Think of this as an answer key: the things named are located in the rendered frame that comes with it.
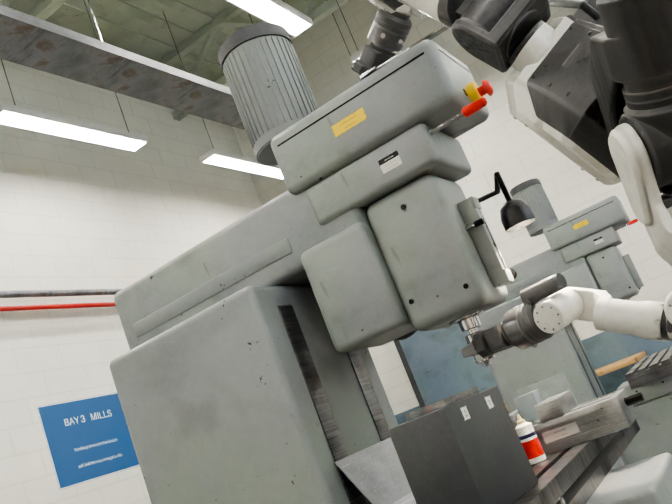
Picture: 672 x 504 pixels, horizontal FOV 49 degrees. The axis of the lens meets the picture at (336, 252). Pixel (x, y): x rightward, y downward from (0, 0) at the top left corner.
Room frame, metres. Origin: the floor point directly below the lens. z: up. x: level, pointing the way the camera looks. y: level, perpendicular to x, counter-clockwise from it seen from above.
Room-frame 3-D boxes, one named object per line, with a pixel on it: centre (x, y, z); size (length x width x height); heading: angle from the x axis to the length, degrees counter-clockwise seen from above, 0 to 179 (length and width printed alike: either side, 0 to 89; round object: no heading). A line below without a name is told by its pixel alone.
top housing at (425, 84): (1.71, -0.21, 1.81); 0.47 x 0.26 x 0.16; 64
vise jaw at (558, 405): (1.83, -0.35, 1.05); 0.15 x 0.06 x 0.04; 155
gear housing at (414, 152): (1.72, -0.18, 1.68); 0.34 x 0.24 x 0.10; 64
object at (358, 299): (1.79, -0.05, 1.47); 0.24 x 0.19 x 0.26; 154
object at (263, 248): (1.92, 0.23, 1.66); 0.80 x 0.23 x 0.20; 64
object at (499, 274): (1.65, -0.32, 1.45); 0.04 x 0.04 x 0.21; 64
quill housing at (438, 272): (1.70, -0.22, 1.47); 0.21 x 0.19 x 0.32; 154
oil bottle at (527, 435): (1.73, -0.24, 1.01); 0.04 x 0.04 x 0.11
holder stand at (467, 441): (1.37, -0.08, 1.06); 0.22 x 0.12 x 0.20; 147
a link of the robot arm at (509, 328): (1.64, -0.29, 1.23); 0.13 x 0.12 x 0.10; 135
